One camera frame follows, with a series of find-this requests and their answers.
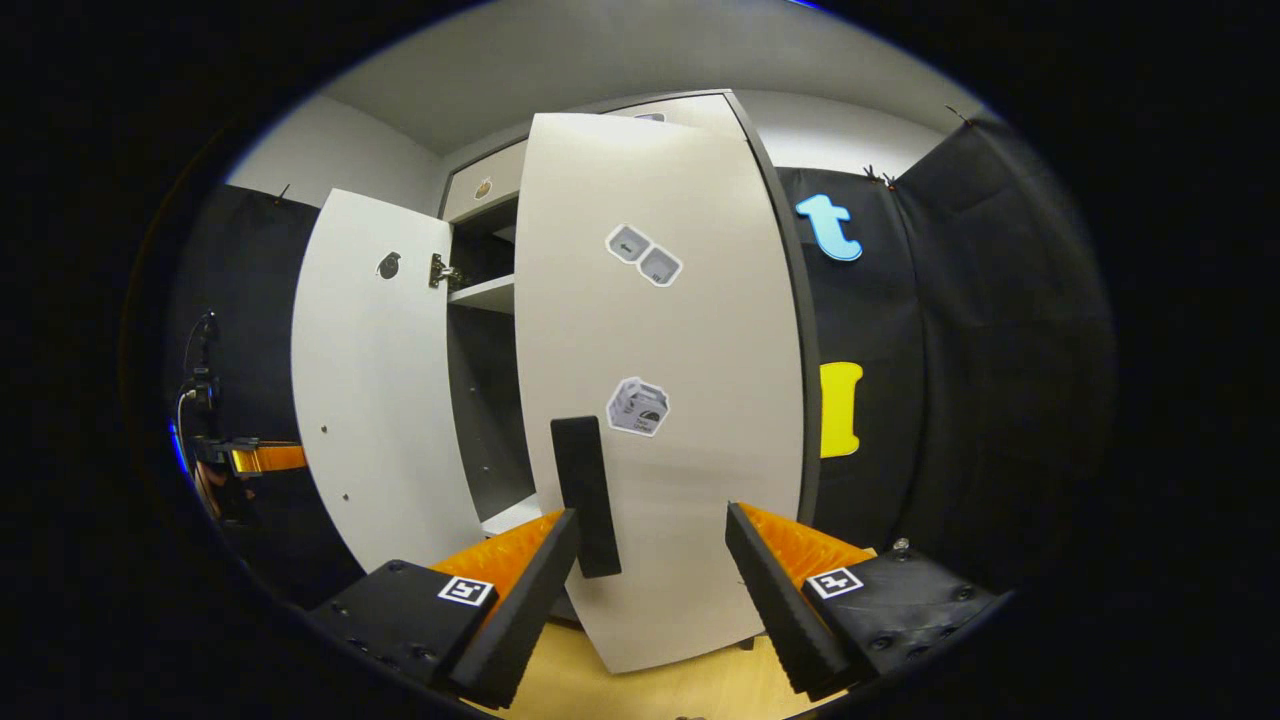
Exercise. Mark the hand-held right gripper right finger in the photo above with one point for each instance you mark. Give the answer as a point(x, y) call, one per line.
point(775, 610)

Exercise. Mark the white shoe cabinet door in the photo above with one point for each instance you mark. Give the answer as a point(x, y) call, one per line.
point(380, 380)
point(700, 330)

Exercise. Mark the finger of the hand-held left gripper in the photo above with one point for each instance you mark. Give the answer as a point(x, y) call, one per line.
point(270, 458)

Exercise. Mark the black backdrop cloth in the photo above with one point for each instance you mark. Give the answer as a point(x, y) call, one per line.
point(250, 290)
point(990, 350)

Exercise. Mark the white cabinet shelf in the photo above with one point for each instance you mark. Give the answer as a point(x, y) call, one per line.
point(490, 295)

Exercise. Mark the white cabinet drawer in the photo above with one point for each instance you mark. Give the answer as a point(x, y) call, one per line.
point(495, 180)

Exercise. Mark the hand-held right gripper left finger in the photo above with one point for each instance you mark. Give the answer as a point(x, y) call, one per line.
point(520, 620)

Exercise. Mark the white shoe cabinet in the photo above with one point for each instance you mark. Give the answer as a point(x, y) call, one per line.
point(490, 400)

